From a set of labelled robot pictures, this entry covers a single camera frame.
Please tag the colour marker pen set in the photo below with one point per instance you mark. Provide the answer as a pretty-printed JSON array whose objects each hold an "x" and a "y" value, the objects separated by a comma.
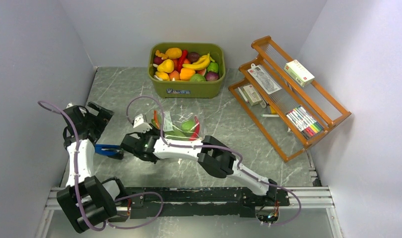
[{"x": 304, "y": 122}]

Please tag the orange bell pepper toy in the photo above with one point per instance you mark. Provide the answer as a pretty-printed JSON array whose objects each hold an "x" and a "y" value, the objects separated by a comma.
[{"x": 186, "y": 73}]

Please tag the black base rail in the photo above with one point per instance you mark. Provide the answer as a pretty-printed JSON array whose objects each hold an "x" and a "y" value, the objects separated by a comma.
[{"x": 146, "y": 202}]

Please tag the green plastic bin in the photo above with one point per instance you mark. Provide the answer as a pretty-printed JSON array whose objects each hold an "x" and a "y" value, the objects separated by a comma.
[{"x": 186, "y": 88}]

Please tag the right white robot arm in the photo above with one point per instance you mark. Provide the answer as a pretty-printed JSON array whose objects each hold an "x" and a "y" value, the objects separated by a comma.
[{"x": 218, "y": 160}]

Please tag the small white packaged item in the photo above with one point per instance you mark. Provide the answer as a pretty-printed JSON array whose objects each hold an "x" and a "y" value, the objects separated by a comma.
[{"x": 252, "y": 95}]

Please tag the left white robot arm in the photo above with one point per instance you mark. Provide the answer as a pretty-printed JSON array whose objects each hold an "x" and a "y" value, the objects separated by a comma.
[{"x": 97, "y": 198}]

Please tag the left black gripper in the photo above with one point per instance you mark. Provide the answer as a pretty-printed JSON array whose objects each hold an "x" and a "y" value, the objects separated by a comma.
[{"x": 103, "y": 116}]

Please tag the green round cabbage toy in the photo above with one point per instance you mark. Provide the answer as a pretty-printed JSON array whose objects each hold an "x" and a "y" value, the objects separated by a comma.
[{"x": 197, "y": 78}]

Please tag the small red chili toy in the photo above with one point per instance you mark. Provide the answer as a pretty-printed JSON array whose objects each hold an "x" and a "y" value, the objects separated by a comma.
[{"x": 181, "y": 60}]

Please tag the dark purple fruit toy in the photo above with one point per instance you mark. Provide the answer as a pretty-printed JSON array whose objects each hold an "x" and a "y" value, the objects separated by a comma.
[{"x": 193, "y": 57}]

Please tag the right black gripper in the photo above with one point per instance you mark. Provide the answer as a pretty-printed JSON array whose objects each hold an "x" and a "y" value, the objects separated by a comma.
[{"x": 154, "y": 131}]

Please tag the clear zip top bag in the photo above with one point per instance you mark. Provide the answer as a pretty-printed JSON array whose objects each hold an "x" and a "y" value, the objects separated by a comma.
[{"x": 170, "y": 122}]

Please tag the white packaged card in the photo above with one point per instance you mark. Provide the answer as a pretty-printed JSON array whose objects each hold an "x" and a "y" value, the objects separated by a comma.
[{"x": 264, "y": 79}]

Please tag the green leafy vegetable toy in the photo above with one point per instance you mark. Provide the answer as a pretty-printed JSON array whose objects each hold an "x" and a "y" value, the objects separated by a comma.
[{"x": 176, "y": 135}]

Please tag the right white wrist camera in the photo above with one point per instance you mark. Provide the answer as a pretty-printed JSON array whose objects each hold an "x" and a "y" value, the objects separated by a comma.
[{"x": 140, "y": 124}]

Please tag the orange wooden rack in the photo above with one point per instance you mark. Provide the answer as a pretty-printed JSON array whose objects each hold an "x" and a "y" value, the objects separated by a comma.
[{"x": 273, "y": 58}]

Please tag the yellow banana toy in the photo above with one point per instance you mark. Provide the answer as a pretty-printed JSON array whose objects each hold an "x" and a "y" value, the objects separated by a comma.
[{"x": 203, "y": 62}]

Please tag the red chili pepper toy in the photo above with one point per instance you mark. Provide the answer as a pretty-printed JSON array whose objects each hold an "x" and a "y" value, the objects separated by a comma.
[{"x": 195, "y": 134}]

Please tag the blue black pliers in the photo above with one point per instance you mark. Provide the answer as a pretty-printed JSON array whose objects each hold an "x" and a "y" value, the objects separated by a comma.
[{"x": 110, "y": 151}]

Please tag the green custard apple toy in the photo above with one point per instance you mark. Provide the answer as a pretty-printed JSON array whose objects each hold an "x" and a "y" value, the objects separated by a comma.
[{"x": 188, "y": 126}]

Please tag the white green box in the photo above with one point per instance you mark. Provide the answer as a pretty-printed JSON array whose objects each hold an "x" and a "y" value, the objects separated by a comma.
[{"x": 299, "y": 73}]

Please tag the purple onion toy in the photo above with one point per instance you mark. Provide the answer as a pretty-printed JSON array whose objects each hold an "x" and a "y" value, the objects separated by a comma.
[{"x": 212, "y": 76}]

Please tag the green white marker pen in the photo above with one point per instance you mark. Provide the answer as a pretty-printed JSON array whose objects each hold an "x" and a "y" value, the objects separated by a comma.
[{"x": 269, "y": 115}]

